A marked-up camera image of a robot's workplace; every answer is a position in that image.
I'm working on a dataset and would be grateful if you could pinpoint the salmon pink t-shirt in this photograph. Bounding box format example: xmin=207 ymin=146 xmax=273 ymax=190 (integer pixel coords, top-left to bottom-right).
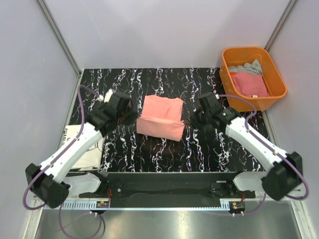
xmin=136 ymin=95 xmax=185 ymax=141

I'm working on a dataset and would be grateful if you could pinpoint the dark pink t-shirt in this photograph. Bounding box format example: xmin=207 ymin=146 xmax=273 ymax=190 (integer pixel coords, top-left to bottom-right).
xmin=231 ymin=72 xmax=269 ymax=98

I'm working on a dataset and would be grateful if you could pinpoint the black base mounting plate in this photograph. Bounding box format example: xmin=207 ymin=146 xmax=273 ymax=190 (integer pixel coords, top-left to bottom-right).
xmin=68 ymin=172 xmax=256 ymax=210

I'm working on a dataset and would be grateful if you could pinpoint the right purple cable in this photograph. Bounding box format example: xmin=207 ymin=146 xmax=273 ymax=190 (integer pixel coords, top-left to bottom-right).
xmin=206 ymin=94 xmax=310 ymax=216

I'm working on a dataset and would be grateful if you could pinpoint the orange plastic bin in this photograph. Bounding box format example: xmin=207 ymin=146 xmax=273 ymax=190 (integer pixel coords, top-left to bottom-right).
xmin=219 ymin=47 xmax=288 ymax=112

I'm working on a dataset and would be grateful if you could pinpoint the grey t-shirt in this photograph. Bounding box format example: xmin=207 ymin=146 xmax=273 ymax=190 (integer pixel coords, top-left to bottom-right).
xmin=228 ymin=59 xmax=263 ymax=75

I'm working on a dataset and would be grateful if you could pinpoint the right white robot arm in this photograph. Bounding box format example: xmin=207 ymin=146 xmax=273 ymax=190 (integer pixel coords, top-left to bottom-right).
xmin=188 ymin=92 xmax=309 ymax=201

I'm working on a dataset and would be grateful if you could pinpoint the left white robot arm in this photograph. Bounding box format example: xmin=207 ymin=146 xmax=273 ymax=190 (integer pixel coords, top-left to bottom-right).
xmin=25 ymin=90 xmax=138 ymax=209

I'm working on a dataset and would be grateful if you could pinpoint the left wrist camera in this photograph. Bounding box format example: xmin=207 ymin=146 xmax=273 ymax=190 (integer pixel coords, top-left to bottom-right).
xmin=97 ymin=89 xmax=115 ymax=103

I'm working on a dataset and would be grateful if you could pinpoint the folded white printed t-shirt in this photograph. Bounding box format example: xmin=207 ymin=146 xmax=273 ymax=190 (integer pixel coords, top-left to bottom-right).
xmin=61 ymin=124 xmax=104 ymax=171

